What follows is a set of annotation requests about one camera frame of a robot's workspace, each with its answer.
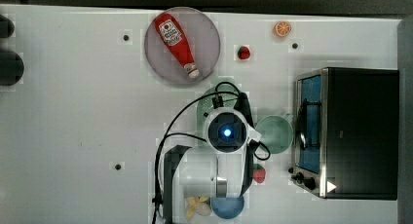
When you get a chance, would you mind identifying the green plastic strainer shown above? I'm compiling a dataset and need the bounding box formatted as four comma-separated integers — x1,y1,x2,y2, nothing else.
196,77,249,138

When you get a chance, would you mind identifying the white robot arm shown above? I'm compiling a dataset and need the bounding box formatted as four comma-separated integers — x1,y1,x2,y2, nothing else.
160,107,261,224

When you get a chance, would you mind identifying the small dark red strawberry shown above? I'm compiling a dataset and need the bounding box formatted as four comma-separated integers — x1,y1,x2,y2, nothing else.
237,46,250,60

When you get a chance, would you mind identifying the green plastic cup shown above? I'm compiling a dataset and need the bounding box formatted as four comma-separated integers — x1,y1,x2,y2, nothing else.
256,116,293,154

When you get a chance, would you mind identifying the grey round plate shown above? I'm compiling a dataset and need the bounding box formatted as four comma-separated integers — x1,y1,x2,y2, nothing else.
143,7,220,85

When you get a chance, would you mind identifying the red ketchup bottle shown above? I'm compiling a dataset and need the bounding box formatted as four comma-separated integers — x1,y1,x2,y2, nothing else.
155,13,200,79

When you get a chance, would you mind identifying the red toy strawberry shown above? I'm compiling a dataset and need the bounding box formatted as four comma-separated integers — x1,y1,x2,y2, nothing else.
253,164,266,184

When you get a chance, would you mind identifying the yellow banana peel toy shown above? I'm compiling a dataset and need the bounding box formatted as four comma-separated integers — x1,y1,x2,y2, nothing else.
186,197,211,220

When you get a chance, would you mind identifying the blue bowl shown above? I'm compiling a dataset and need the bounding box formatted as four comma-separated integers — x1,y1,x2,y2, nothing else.
210,196,244,219

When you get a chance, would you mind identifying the orange slice toy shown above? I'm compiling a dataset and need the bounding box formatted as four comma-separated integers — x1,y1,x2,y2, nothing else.
273,21,291,37

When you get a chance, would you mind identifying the black toaster oven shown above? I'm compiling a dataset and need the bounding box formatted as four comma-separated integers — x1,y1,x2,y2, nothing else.
288,67,399,201

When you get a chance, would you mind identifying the large black cylinder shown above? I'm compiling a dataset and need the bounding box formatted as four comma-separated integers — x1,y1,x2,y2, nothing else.
0,50,24,86

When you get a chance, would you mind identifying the small black cylinder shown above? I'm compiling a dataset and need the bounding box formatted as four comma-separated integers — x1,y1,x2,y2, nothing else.
0,16,15,38

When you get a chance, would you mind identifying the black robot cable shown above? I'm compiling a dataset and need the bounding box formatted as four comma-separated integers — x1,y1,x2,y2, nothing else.
151,81,272,224

